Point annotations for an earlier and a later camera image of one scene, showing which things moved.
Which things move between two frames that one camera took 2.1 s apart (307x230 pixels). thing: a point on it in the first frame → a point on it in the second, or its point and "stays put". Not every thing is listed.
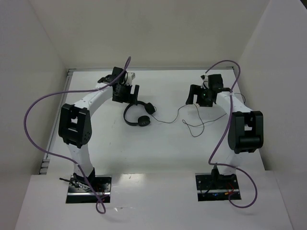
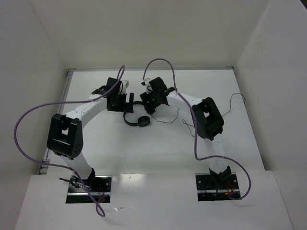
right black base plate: (211, 187) stays put
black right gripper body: (207, 102) → (151, 97)
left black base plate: (79, 190) stays put
